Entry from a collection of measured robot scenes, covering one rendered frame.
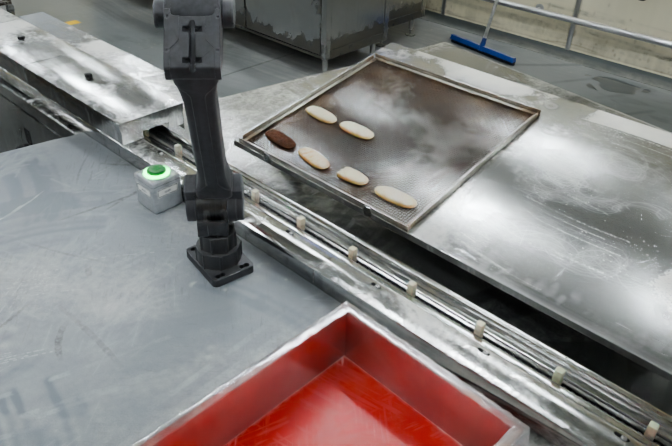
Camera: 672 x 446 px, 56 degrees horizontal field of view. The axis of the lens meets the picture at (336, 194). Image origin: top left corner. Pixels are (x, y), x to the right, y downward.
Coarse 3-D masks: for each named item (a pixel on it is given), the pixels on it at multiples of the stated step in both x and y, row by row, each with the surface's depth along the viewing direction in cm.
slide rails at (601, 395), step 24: (168, 144) 155; (264, 192) 138; (312, 240) 124; (336, 240) 124; (384, 264) 118; (432, 312) 108; (456, 312) 108; (504, 336) 104; (552, 360) 100; (552, 384) 95; (576, 384) 96; (624, 408) 92
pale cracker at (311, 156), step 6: (300, 150) 143; (306, 150) 142; (312, 150) 142; (306, 156) 140; (312, 156) 140; (318, 156) 140; (312, 162) 139; (318, 162) 138; (324, 162) 138; (318, 168) 138; (324, 168) 138
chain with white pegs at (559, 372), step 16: (160, 144) 157; (176, 144) 150; (256, 192) 134; (304, 224) 127; (320, 240) 125; (352, 256) 119; (400, 288) 114; (480, 320) 104; (480, 336) 104; (560, 368) 96; (560, 384) 96; (640, 432) 90; (656, 432) 87
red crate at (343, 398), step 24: (312, 384) 97; (336, 384) 97; (360, 384) 97; (288, 408) 93; (312, 408) 93; (336, 408) 93; (360, 408) 94; (384, 408) 94; (408, 408) 94; (264, 432) 90; (288, 432) 90; (312, 432) 90; (336, 432) 90; (360, 432) 90; (384, 432) 90; (408, 432) 90; (432, 432) 91
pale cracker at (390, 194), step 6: (378, 186) 131; (384, 186) 130; (378, 192) 129; (384, 192) 129; (390, 192) 128; (396, 192) 128; (402, 192) 128; (384, 198) 128; (390, 198) 127; (396, 198) 127; (402, 198) 127; (408, 198) 127; (396, 204) 127; (402, 204) 126; (408, 204) 126; (414, 204) 126
